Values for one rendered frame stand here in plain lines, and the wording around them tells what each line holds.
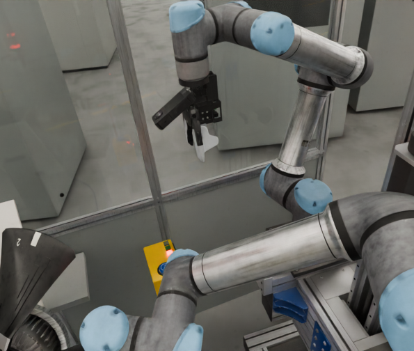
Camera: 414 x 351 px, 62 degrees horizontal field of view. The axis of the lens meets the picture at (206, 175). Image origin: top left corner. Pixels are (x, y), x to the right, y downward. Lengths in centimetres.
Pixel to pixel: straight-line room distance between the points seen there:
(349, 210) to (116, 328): 39
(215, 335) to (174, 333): 165
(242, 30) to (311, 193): 57
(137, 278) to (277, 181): 99
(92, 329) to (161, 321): 11
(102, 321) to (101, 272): 119
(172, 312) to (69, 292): 92
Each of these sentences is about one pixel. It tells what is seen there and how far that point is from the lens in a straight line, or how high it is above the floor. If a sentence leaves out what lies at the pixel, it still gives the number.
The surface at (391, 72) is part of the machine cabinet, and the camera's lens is 440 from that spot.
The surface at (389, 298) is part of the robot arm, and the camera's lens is 45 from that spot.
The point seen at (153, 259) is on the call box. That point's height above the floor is 107.
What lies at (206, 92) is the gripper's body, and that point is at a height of 164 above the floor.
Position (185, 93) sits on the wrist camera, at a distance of 83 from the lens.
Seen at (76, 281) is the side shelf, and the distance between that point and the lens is 153.
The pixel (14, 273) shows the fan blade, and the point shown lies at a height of 135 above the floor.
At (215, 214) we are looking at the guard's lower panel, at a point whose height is 80.
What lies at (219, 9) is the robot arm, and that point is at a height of 181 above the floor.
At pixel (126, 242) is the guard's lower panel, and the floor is 80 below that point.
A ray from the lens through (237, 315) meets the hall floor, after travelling 231.
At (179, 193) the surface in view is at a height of 99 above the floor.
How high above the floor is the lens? 197
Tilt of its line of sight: 36 degrees down
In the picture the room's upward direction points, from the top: 6 degrees counter-clockwise
